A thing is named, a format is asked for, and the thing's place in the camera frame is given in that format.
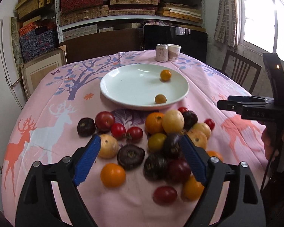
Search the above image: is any small yellow-green tomato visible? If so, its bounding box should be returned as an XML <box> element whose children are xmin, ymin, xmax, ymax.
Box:
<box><xmin>155</xmin><ymin>94</ymin><xmax>167</xmax><ymax>104</ymax></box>

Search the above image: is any pale yellow round fruit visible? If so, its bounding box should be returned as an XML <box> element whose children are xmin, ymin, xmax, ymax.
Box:
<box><xmin>162</xmin><ymin>110</ymin><xmax>185</xmax><ymax>134</ymax></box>
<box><xmin>192</xmin><ymin>122</ymin><xmax>211</xmax><ymax>139</ymax></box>

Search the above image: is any orange-yellow passion fruit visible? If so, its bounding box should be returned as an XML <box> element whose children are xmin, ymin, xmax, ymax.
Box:
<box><xmin>187</xmin><ymin>129</ymin><xmax>208</xmax><ymax>150</ymax></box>

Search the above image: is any white oval plate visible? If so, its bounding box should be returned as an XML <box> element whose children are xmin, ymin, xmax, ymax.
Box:
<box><xmin>100</xmin><ymin>64</ymin><xmax>189</xmax><ymax>111</ymax></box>

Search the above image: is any black screen panel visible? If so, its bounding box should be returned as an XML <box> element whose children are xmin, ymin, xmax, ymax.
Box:
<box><xmin>143</xmin><ymin>25</ymin><xmax>208</xmax><ymax>63</ymax></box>

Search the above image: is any metal storage shelf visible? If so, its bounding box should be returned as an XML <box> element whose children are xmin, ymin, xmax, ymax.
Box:
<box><xmin>55</xmin><ymin>0</ymin><xmax>205</xmax><ymax>43</ymax></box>

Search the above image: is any smooth orange tomato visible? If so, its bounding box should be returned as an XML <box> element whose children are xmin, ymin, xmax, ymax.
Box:
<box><xmin>181</xmin><ymin>175</ymin><xmax>204</xmax><ymax>202</ymax></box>

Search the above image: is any red cherry tomato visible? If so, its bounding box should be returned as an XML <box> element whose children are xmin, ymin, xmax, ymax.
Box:
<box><xmin>126</xmin><ymin>127</ymin><xmax>143</xmax><ymax>143</ymax></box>
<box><xmin>152</xmin><ymin>186</ymin><xmax>178</xmax><ymax>205</ymax></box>
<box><xmin>204</xmin><ymin>118</ymin><xmax>215</xmax><ymax>131</ymax></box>
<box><xmin>111</xmin><ymin>123</ymin><xmax>127</xmax><ymax>140</ymax></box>

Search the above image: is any person's right hand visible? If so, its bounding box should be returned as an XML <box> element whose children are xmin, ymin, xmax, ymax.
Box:
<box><xmin>261</xmin><ymin>129</ymin><xmax>284</xmax><ymax>160</ymax></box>

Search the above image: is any dark wooden chair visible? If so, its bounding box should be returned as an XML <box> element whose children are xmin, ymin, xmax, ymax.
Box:
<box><xmin>221</xmin><ymin>50</ymin><xmax>262</xmax><ymax>94</ymax></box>

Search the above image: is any pink deer tablecloth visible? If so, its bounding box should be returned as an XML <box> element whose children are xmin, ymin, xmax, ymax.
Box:
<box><xmin>2</xmin><ymin>50</ymin><xmax>267</xmax><ymax>226</ymax></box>

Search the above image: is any dark red plum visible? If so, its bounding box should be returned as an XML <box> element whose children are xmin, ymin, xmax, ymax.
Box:
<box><xmin>167</xmin><ymin>158</ymin><xmax>191</xmax><ymax>184</ymax></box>

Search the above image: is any yellow-green orange tomato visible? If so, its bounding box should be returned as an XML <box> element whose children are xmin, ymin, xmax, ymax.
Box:
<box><xmin>148</xmin><ymin>133</ymin><xmax>167</xmax><ymax>153</ymax></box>

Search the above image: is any pink drink can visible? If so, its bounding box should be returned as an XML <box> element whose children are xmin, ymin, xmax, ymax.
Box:
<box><xmin>155</xmin><ymin>44</ymin><xmax>168</xmax><ymax>63</ymax></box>

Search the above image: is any small orange tomato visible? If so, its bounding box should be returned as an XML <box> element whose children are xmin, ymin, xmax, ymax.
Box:
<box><xmin>160</xmin><ymin>69</ymin><xmax>172</xmax><ymax>82</ymax></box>

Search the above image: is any framed picture leaning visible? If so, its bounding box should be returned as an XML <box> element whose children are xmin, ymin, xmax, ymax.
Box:
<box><xmin>20</xmin><ymin>47</ymin><xmax>67</xmax><ymax>99</ymax></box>

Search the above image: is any small pale yellow fruit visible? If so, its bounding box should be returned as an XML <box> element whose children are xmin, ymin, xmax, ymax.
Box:
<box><xmin>98</xmin><ymin>134</ymin><xmax>119</xmax><ymax>159</ymax></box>

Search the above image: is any large textured orange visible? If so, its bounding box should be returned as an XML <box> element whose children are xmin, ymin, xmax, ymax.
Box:
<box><xmin>206</xmin><ymin>150</ymin><xmax>224</xmax><ymax>162</ymax></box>

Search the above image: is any white paper cup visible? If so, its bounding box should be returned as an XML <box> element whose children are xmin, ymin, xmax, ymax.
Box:
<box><xmin>167</xmin><ymin>44</ymin><xmax>182</xmax><ymax>61</ymax></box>

